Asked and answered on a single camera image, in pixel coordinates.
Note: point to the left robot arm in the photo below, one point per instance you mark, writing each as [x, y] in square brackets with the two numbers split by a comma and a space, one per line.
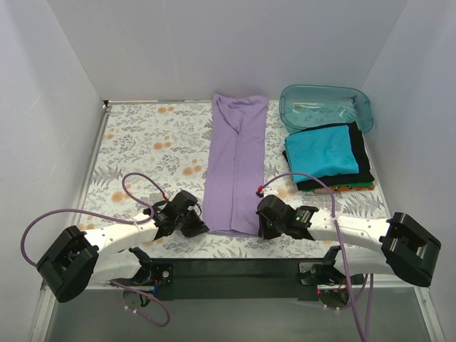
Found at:
[78, 259]

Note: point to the pink folded t shirt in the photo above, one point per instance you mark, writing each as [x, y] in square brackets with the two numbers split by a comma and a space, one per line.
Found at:
[324, 190]

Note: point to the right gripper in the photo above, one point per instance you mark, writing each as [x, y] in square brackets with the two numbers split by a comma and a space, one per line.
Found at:
[266, 221]

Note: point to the teal plastic bin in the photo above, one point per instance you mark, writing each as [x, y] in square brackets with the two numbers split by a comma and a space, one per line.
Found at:
[309, 106]

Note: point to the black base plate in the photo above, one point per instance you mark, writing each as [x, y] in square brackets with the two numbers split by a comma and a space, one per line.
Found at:
[239, 278]

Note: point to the floral table mat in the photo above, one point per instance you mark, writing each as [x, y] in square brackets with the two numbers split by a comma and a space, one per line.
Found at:
[151, 150]

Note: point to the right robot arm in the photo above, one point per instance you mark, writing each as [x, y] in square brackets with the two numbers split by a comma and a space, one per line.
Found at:
[397, 246]

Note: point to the teal folded t shirt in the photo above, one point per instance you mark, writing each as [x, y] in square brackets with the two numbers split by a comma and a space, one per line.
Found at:
[321, 152]

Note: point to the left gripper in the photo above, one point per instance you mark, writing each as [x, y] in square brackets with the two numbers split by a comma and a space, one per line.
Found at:
[192, 221]

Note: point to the green folded t shirt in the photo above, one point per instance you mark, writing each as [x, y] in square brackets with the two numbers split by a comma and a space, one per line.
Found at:
[361, 186]

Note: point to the purple t shirt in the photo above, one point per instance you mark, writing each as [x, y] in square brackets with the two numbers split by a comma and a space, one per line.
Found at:
[235, 165]

